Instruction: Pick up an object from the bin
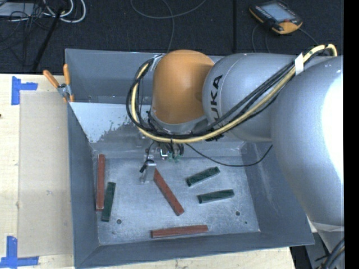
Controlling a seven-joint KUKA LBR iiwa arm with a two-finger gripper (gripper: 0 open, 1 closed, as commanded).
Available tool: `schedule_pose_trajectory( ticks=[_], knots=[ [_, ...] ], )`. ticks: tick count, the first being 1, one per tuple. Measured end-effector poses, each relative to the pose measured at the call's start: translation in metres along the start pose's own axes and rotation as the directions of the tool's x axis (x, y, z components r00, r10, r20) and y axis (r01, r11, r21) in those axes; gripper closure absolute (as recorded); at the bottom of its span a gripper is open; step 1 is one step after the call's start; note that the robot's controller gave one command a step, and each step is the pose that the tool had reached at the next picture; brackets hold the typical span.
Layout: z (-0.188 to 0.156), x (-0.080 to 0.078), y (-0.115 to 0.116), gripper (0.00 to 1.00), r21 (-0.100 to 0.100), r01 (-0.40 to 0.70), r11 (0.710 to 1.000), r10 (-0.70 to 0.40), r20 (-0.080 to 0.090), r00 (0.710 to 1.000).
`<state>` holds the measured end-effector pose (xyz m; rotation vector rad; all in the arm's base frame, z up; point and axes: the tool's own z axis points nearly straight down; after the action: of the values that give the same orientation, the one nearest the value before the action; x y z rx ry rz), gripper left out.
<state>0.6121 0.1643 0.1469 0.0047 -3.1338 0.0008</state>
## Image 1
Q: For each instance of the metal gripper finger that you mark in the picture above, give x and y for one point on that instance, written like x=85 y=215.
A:
x=148 y=174
x=149 y=158

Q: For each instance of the red-brown flat block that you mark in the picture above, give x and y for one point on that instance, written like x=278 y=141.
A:
x=100 y=181
x=169 y=193
x=179 y=231

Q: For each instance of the grey metal bin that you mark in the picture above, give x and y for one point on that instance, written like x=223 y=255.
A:
x=134 y=203

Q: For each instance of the dark green flat block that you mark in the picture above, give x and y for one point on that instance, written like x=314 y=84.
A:
x=216 y=196
x=203 y=176
x=108 y=202

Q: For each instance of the pale flat board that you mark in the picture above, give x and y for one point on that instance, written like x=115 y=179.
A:
x=42 y=164

